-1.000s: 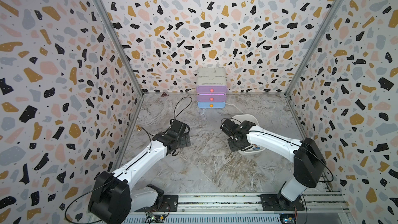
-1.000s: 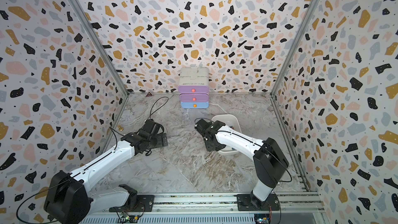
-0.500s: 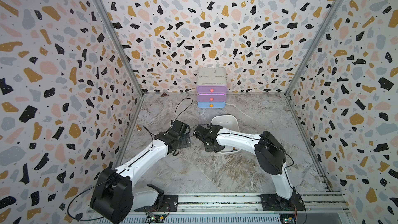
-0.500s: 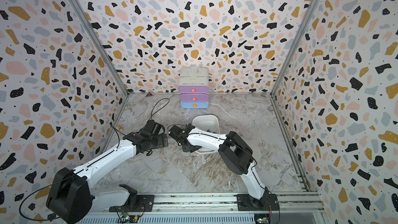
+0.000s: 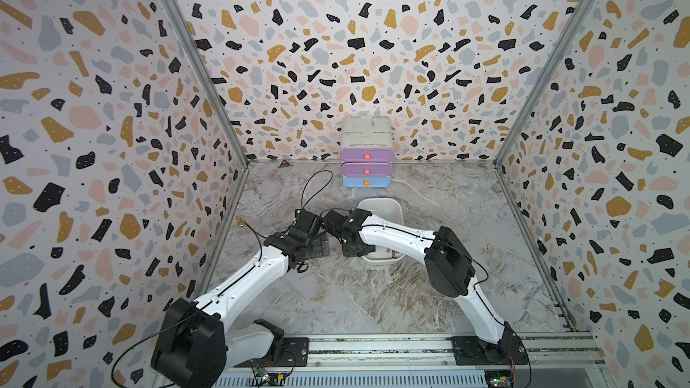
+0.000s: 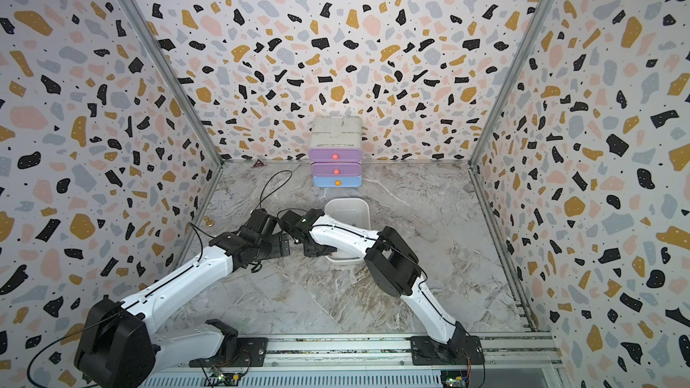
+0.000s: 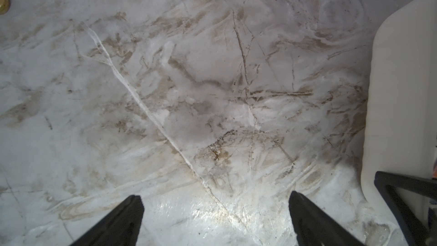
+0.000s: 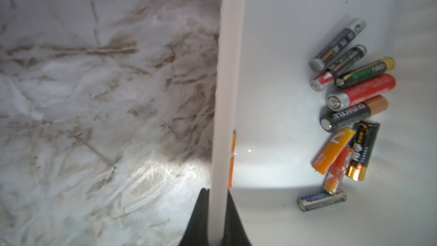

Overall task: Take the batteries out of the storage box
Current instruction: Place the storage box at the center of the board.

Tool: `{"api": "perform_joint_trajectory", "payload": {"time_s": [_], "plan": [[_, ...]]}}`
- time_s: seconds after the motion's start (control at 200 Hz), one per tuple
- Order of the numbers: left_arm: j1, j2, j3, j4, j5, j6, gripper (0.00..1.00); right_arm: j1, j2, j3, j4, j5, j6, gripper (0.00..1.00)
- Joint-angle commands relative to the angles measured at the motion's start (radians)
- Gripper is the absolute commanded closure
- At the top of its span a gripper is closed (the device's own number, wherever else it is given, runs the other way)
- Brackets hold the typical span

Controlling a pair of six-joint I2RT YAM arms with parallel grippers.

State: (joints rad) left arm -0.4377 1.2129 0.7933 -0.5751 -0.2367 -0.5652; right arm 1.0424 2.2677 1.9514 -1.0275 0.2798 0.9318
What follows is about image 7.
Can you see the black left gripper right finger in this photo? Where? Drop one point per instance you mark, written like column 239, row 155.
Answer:
column 314, row 227

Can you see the small brass knob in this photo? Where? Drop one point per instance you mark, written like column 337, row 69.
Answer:
column 4, row 6

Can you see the white plastic storage tray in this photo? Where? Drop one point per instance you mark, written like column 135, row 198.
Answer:
column 401, row 121

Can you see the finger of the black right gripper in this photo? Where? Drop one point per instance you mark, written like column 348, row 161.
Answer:
column 415, row 233

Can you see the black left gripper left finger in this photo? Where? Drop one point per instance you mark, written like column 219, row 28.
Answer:
column 121, row 227

